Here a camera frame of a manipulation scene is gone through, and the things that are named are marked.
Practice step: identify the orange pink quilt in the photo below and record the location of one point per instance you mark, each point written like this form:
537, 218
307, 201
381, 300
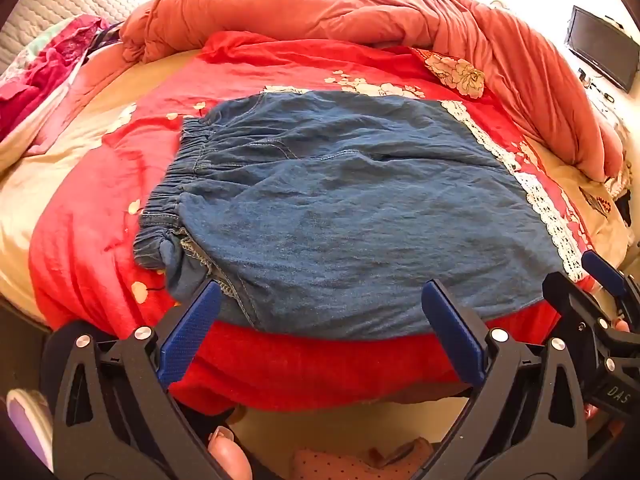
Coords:
350, 5

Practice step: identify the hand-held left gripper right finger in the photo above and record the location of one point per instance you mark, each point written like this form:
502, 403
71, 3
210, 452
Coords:
452, 325

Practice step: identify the magenta clothes pile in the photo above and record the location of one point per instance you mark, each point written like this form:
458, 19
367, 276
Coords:
55, 55

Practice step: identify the pink dotted cloth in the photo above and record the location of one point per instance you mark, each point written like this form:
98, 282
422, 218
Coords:
350, 462

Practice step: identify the dark bed frame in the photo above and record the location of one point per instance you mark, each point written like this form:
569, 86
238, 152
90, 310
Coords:
20, 340

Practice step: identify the black flat monitor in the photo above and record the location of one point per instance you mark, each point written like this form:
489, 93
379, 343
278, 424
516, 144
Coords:
600, 45

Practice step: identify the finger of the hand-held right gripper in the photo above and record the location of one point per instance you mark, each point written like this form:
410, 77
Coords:
570, 305
602, 266

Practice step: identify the person's left hand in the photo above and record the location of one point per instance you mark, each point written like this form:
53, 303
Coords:
230, 455

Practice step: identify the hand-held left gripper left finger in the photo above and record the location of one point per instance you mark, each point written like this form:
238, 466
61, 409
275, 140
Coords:
192, 320

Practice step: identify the red floral blanket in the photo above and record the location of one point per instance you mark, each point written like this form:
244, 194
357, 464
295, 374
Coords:
310, 360

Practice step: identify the blue denim pants lace trim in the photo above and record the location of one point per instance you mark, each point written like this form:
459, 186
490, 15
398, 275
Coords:
350, 200

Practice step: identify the person's right hand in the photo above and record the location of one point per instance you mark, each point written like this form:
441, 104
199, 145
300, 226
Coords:
591, 413

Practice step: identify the light pink cloth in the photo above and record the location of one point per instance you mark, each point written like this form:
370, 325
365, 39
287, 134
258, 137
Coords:
95, 85

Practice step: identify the white purple slipper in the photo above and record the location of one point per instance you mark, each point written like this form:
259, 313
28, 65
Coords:
27, 425

